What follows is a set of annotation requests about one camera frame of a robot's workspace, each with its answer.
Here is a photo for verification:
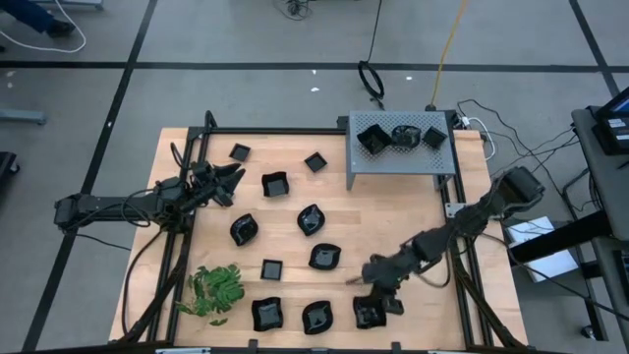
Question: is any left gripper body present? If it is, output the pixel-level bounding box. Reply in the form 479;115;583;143
189;160;236;208

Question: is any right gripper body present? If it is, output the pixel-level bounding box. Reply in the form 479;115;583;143
345;250;419;316

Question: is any small square black plate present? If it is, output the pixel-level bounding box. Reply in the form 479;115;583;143
228;142;252;163
303;150;329;174
259;258;284;282
421;125;449;150

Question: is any leaf shaped black plate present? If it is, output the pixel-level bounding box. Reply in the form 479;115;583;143
308;242;343;271
296;203;326;238
301;299;334;336
390;124;423;149
229;212;259;248

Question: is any green artificial plant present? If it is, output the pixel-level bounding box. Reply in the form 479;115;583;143
175;264;246;327

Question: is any grey perforated metal shelf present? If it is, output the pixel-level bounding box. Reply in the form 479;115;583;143
345;109;458;192

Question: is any white paper sheet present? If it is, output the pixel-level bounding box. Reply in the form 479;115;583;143
504;215;581;284

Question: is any black desk crossbar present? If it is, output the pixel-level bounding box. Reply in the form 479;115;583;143
508;210;613;265

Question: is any grey furniture foot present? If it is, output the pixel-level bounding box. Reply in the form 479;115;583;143
0;108;48;126

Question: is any black caster base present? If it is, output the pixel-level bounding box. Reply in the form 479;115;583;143
0;150;21;181

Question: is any person's shoe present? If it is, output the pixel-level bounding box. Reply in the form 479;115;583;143
46;19;78;39

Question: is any grey furniture base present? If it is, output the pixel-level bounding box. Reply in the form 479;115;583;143
33;0;105;11

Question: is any grey desk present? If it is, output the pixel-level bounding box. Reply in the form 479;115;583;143
571;105;629;242

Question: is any person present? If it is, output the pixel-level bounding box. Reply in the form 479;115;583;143
0;0;78;39

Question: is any black laptop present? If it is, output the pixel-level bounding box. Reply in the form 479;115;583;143
591;87;629;156

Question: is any black aluminium table frame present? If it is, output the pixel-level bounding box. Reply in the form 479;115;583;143
117;109;530;353

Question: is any white power cable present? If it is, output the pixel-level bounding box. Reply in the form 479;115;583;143
461;116;497;162

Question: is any black coiled cable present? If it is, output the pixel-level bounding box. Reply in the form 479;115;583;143
357;0;387;110

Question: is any black cable bundle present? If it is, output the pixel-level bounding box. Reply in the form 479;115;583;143
272;0;320;22

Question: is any white floor cable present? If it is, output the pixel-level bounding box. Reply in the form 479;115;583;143
0;0;87;54

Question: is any yellow hanging cable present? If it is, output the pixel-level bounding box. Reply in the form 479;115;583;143
429;0;469;110

